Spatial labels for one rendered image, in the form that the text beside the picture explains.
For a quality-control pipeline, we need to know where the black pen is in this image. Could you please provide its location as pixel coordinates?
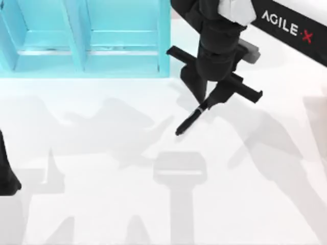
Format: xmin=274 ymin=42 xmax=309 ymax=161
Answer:
xmin=175 ymin=101 xmax=209 ymax=136

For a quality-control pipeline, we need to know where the pale grey rounded box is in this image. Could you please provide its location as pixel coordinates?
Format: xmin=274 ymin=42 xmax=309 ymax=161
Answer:
xmin=239 ymin=39 xmax=262 ymax=64

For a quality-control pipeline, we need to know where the light blue rack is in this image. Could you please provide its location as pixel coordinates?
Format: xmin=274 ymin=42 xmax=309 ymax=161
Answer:
xmin=0 ymin=0 xmax=171 ymax=79

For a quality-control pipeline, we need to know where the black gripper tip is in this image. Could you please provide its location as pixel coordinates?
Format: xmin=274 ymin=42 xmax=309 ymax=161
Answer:
xmin=0 ymin=130 xmax=22 ymax=197

